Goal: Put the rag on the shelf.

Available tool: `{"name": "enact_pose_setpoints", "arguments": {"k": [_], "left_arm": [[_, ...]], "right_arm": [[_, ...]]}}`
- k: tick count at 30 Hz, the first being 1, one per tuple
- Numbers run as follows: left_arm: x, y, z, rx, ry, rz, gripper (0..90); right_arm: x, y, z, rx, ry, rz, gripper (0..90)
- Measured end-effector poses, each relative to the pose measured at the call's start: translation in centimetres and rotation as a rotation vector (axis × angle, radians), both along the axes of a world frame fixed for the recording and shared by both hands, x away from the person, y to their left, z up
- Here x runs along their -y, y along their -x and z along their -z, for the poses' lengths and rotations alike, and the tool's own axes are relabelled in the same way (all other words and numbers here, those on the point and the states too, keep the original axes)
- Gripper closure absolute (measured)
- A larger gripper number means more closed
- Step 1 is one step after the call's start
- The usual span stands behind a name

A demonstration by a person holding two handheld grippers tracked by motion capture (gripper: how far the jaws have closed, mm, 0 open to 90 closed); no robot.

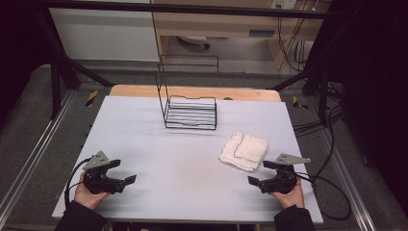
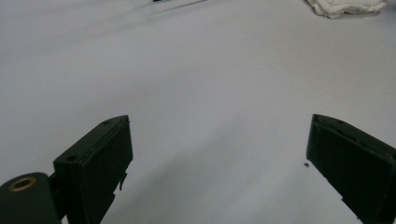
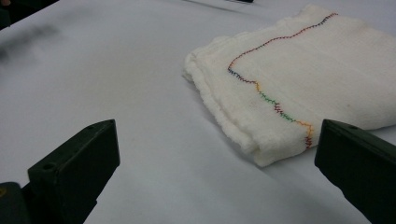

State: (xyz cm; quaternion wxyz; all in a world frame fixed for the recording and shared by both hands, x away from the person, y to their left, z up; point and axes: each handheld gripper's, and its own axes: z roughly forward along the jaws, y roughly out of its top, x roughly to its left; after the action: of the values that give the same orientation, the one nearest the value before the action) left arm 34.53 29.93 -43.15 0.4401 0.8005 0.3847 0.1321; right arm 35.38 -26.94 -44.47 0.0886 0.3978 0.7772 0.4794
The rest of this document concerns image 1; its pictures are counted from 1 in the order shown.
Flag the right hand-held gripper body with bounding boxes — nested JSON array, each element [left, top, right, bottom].
[[258, 153, 312, 195]]

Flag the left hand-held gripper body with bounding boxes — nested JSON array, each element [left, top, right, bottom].
[[82, 150, 126, 195]]

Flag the white towel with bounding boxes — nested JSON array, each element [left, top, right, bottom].
[[217, 131, 269, 173]]

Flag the black wire rack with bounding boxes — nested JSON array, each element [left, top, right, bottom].
[[155, 54, 220, 131]]

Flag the person's right hand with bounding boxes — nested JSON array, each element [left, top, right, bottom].
[[269, 178, 306, 210]]

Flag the person's left hand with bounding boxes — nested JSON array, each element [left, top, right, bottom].
[[73, 170, 111, 210]]

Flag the yellow black striped tape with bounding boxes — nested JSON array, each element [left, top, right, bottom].
[[85, 90, 99, 108], [292, 95, 310, 111]]

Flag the black metal stand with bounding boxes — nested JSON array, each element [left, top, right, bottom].
[[33, 9, 115, 120], [269, 47, 335, 127]]

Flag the white chair base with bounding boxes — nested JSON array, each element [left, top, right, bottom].
[[177, 35, 212, 50]]

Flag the wooden desk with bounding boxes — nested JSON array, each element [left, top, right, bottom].
[[149, 0, 332, 70]]

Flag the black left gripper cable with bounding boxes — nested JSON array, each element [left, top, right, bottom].
[[64, 156, 93, 210]]

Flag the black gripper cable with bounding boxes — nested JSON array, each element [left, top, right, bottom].
[[64, 156, 93, 210], [295, 171, 352, 222]]

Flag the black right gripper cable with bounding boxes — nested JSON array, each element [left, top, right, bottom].
[[295, 171, 352, 222]]

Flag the aluminium rail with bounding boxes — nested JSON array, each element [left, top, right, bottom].
[[316, 121, 377, 231], [0, 90, 80, 222]]

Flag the bundle of black cables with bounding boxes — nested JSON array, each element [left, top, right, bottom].
[[292, 81, 345, 138]]

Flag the hanging cables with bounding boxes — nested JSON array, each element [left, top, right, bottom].
[[276, 0, 321, 73]]

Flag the white wall socket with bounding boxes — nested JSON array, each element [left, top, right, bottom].
[[270, 0, 298, 11]]

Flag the black metal frame bar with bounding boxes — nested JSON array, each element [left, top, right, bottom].
[[35, 0, 338, 20]]

